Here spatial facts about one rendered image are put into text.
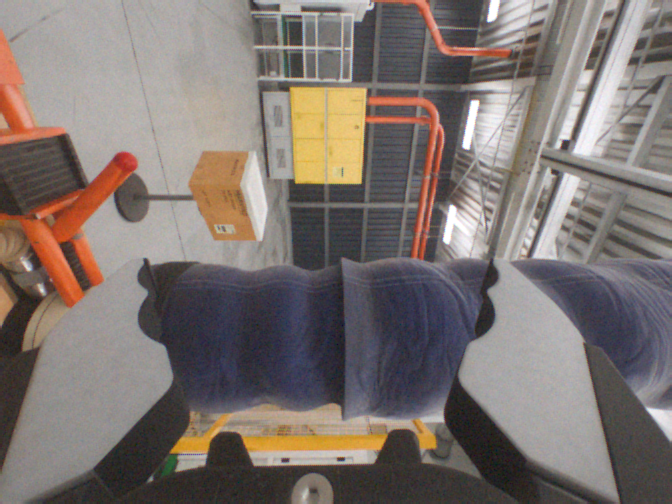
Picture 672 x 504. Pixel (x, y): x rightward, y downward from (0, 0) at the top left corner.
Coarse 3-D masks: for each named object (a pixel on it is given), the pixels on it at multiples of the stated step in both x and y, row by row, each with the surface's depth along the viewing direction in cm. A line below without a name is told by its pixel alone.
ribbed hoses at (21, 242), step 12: (48, 216) 38; (0, 228) 34; (12, 228) 36; (84, 228) 47; (0, 240) 33; (12, 240) 34; (24, 240) 36; (0, 252) 33; (12, 252) 34; (24, 252) 35
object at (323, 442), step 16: (208, 416) 170; (224, 416) 165; (336, 416) 170; (192, 432) 149; (208, 432) 145; (272, 432) 149; (288, 432) 149; (304, 432) 149; (320, 432) 150; (176, 448) 133; (192, 448) 133; (256, 448) 134; (272, 448) 134; (288, 448) 134; (304, 448) 135; (320, 448) 135; (336, 448) 135; (352, 448) 135; (368, 448) 135
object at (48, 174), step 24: (0, 144) 27; (24, 144) 30; (48, 144) 33; (72, 144) 35; (0, 168) 27; (24, 168) 30; (48, 168) 33; (72, 168) 36; (0, 192) 28; (24, 192) 30; (48, 192) 33; (72, 192) 36; (0, 216) 30; (24, 216) 30
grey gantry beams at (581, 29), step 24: (576, 0) 174; (600, 0) 170; (576, 24) 174; (576, 48) 182; (552, 72) 194; (576, 72) 187; (552, 96) 194; (552, 120) 203; (552, 144) 208; (528, 168) 218; (528, 192) 228; (528, 216) 234; (504, 240) 249
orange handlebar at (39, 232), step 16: (0, 32) 28; (0, 48) 28; (0, 64) 28; (16, 64) 30; (0, 80) 28; (16, 80) 30; (0, 96) 29; (16, 96) 30; (16, 112) 30; (16, 128) 31; (32, 128) 32; (64, 208) 36; (32, 224) 32; (48, 224) 34; (32, 240) 33; (48, 240) 34; (80, 240) 38; (48, 256) 34; (64, 256) 36; (80, 256) 39; (48, 272) 35; (64, 272) 36; (96, 272) 41; (64, 288) 36; (80, 288) 38
